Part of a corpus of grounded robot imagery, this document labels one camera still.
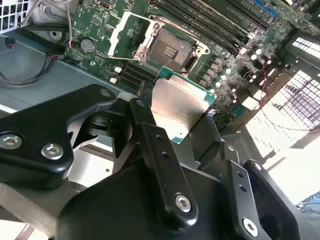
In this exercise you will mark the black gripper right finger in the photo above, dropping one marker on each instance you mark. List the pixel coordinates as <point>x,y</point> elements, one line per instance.
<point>250,195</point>

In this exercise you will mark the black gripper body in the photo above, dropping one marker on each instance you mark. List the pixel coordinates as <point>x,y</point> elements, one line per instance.
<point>125,212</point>

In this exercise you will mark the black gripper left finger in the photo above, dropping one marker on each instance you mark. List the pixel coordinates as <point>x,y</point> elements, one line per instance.
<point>50,117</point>

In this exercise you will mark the metal socket cover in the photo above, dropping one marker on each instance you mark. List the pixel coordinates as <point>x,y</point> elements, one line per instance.
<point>116,35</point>

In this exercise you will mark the silver CPU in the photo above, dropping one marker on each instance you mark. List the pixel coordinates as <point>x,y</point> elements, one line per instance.
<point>175,105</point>

